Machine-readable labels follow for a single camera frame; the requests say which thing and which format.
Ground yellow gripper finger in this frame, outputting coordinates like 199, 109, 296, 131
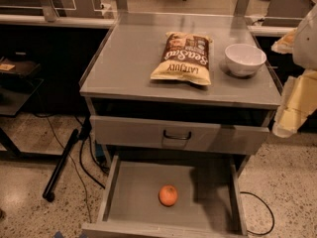
271, 29, 297, 54
272, 69, 317, 138

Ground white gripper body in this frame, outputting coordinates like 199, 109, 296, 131
292, 5, 317, 70

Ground orange fruit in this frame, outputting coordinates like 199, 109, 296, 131
158, 184, 178, 207

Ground open middle drawer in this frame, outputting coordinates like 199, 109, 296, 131
83, 155, 248, 238

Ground grey drawer cabinet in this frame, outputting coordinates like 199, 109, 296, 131
78, 11, 286, 238

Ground closed top drawer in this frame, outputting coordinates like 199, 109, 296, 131
90, 115, 268, 155

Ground white bowl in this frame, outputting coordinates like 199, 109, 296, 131
225, 44, 266, 77

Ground brown chip bag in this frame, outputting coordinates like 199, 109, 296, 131
151, 32, 212, 86

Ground black stand leg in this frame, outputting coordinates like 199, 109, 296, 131
43, 119, 91, 202

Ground dark side table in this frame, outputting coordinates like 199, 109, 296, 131
0, 52, 45, 159

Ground black cable at right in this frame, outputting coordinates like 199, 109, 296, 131
240, 190, 276, 236

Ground black drawer handle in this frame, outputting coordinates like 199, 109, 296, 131
162, 130, 192, 141

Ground black floor cable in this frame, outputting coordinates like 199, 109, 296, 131
33, 112, 110, 224

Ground white horizontal rail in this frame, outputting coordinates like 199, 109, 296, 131
0, 14, 116, 29

